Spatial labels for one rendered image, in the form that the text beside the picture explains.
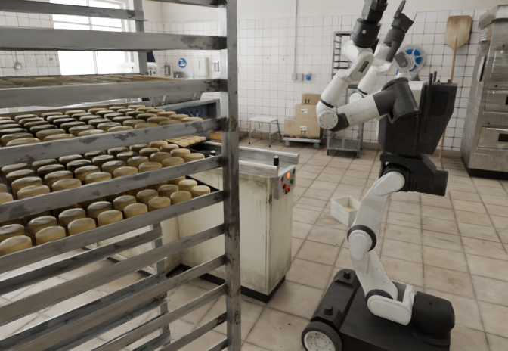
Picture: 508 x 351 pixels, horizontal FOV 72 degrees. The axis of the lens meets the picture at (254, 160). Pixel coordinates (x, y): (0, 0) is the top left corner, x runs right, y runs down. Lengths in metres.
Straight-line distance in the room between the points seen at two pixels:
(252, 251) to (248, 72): 4.80
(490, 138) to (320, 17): 3.05
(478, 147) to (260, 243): 3.57
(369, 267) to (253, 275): 0.71
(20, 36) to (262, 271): 1.82
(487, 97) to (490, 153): 0.69
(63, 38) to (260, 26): 5.92
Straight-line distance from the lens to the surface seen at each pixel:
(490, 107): 5.06
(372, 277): 1.95
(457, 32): 5.96
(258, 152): 2.26
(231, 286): 0.98
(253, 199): 2.01
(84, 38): 0.69
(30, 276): 1.24
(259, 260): 2.17
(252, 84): 6.57
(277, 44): 6.37
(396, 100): 1.42
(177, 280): 0.90
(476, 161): 5.20
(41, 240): 0.77
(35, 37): 0.67
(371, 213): 1.79
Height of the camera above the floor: 1.47
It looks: 16 degrees down
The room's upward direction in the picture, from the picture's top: straight up
